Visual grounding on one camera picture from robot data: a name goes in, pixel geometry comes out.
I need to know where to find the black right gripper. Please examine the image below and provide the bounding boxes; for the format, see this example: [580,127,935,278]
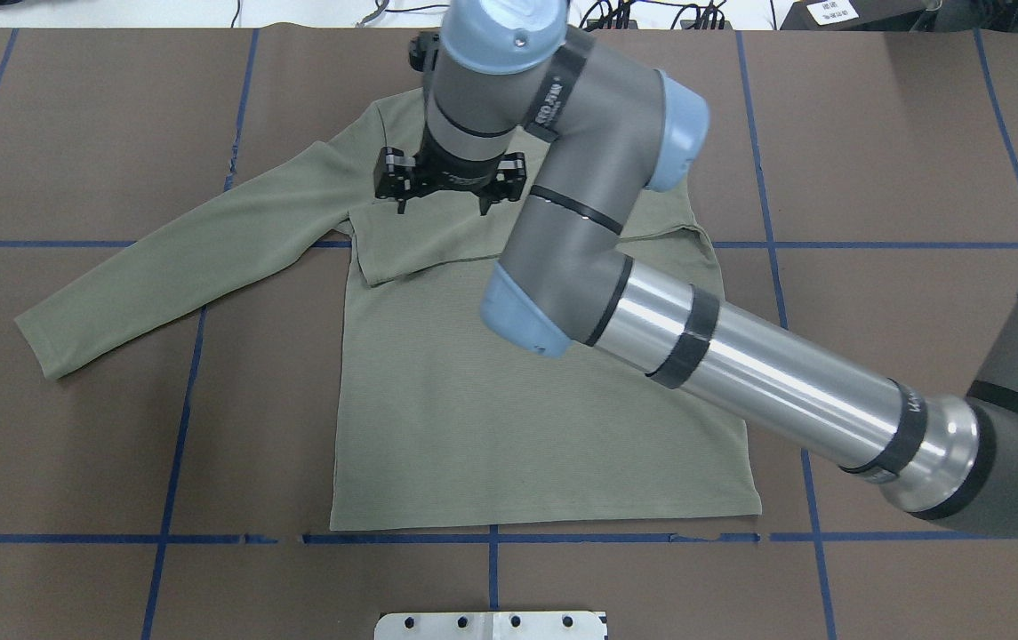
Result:
[373,147,526,216]

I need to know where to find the olive green long-sleeve shirt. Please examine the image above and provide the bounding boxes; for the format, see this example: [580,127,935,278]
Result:
[14,90,762,531]

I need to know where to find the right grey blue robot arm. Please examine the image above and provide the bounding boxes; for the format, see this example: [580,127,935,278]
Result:
[374,1,1018,536]

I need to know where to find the black box with label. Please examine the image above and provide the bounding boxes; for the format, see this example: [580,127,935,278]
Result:
[778,1,934,32]

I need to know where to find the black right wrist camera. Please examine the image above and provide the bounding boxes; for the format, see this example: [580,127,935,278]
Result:
[407,31,440,91]

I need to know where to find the black cables at table edge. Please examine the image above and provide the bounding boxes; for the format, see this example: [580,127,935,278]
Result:
[580,0,732,31]

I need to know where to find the white metal base plate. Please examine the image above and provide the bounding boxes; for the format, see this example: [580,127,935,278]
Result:
[373,610,609,639]

